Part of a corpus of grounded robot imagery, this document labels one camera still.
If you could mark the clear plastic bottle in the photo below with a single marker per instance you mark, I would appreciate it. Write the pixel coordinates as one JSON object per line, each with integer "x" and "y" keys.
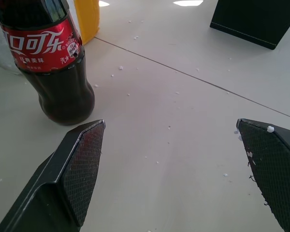
{"x": 0, "y": 48}

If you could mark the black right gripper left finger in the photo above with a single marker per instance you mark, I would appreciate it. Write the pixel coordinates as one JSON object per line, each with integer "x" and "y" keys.
{"x": 70, "y": 174}

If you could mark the black box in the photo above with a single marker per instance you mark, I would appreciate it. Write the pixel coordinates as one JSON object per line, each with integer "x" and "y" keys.
{"x": 253, "y": 20}

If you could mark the cola bottle with red label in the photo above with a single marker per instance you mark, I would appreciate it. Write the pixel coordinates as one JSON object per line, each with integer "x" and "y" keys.
{"x": 53, "y": 72}

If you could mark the yellow container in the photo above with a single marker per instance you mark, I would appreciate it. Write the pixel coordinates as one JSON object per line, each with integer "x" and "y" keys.
{"x": 88, "y": 19}

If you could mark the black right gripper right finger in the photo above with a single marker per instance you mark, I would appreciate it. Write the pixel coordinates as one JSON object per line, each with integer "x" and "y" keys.
{"x": 273, "y": 169}

